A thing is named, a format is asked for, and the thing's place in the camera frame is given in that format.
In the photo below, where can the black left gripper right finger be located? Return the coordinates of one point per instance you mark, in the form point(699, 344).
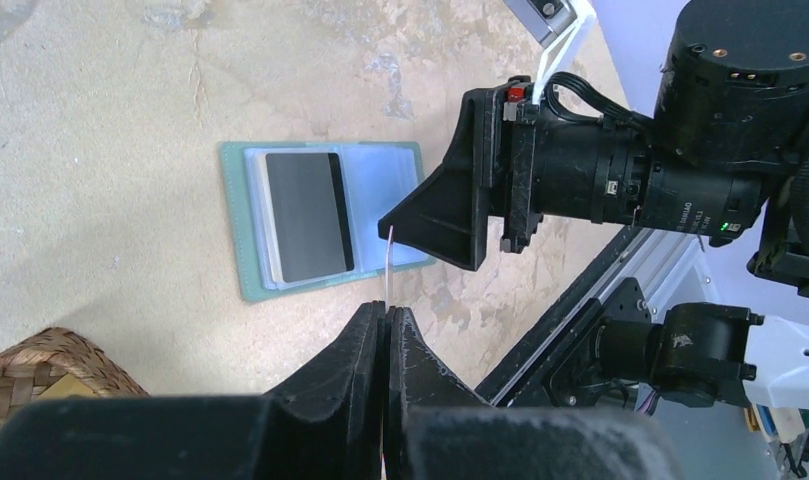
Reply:
point(436, 427)

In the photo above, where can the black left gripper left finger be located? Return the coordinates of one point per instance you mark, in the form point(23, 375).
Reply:
point(322, 422)

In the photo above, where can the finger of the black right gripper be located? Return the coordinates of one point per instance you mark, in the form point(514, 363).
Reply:
point(446, 216)

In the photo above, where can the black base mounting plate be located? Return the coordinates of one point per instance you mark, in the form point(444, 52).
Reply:
point(521, 377)

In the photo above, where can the black card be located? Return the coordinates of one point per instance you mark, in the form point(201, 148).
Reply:
point(310, 218)

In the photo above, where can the gold card with stripe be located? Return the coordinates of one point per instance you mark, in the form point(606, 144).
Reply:
point(388, 268)

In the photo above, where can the teal leather card holder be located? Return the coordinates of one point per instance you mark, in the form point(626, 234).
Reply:
point(376, 176)

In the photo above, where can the brown woven divided basket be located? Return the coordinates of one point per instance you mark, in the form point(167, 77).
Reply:
point(58, 363)

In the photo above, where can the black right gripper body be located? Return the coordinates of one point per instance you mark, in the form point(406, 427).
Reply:
point(605, 170)

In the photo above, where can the aluminium frame rail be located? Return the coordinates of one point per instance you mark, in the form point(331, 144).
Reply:
point(681, 275)

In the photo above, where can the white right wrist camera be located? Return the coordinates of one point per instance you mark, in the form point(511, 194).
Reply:
point(560, 27)

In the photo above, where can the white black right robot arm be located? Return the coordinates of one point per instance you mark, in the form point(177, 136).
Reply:
point(727, 144)

